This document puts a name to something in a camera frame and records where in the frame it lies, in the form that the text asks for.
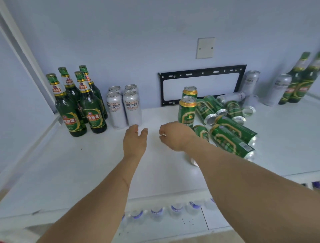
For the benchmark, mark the person's left hand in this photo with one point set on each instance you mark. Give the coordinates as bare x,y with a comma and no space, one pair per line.
135,145

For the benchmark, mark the person's right hand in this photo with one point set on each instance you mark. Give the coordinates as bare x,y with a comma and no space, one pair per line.
178,136

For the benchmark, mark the person's right fingers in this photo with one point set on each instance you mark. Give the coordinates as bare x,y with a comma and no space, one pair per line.
164,132

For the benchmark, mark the person's left thumb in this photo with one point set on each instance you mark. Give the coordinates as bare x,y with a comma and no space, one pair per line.
144,133

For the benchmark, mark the person's left forearm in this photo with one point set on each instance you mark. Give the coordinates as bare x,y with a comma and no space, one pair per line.
100,200

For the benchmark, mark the person's right forearm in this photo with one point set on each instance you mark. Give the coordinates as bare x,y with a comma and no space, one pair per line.
250,195

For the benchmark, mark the silver beer can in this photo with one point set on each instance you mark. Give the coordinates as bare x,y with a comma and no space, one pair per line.
250,104
250,81
194,162
278,89
132,107
115,89
131,87
232,97
116,110

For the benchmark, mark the green glass beer bottle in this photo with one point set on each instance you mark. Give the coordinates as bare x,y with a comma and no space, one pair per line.
96,91
306,85
295,82
70,117
93,112
71,89

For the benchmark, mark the pile of green beer cans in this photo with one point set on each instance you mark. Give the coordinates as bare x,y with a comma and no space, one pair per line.
225,135

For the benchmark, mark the row of clear water bottles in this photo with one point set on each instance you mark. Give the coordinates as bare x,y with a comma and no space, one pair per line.
157,212

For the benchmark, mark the blue capped water bottle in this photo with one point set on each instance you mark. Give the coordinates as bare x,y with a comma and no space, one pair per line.
315,185

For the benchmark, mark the black metal wall bracket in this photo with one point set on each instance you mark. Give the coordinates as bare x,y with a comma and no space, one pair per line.
200,72

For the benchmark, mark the white wall cover plate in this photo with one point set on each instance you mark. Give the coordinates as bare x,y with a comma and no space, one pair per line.
205,48

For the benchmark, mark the white shelf frame post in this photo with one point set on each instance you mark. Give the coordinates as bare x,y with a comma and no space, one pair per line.
27,62

